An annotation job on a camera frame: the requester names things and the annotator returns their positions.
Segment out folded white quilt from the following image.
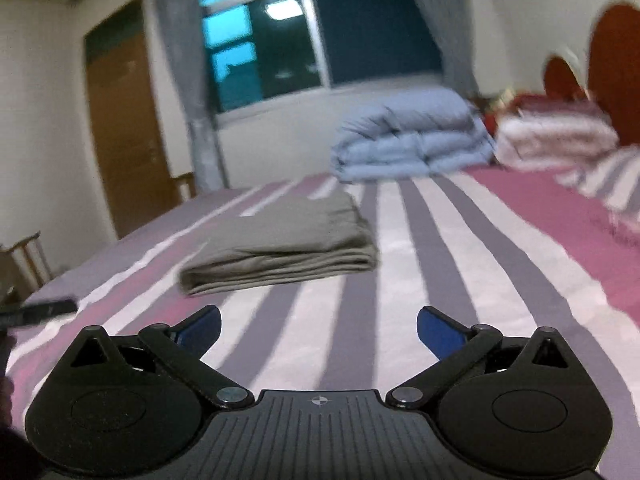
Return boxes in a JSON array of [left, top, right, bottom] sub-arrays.
[[492, 110, 621, 170]]

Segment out window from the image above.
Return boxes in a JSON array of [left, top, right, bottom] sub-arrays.
[[200, 0, 446, 116]]

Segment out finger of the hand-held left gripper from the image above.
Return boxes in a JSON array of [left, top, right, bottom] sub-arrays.
[[0, 299, 79, 331]]

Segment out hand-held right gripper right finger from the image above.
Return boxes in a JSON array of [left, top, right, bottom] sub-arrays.
[[385, 305, 574, 409]]

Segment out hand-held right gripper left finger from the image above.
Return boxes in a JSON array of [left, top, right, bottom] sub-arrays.
[[67, 304, 253, 409]]

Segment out brown wooden door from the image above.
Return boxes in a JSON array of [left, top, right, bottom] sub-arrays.
[[82, 0, 184, 241]]

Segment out folded red blanket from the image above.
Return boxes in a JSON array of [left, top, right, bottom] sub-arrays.
[[482, 91, 606, 133]]

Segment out folded light blue duvet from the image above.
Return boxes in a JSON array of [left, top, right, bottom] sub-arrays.
[[330, 86, 497, 184]]

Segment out wooden chair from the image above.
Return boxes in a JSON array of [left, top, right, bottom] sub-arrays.
[[171, 172, 199, 202], [0, 230, 55, 302]]

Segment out grey curtain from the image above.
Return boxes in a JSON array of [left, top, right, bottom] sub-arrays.
[[399, 0, 482, 100], [149, 0, 232, 189]]

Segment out grey pants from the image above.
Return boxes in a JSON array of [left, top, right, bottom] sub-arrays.
[[179, 191, 380, 297]]

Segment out pink striped bed cover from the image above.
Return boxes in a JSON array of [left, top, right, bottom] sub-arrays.
[[5, 145, 640, 480]]

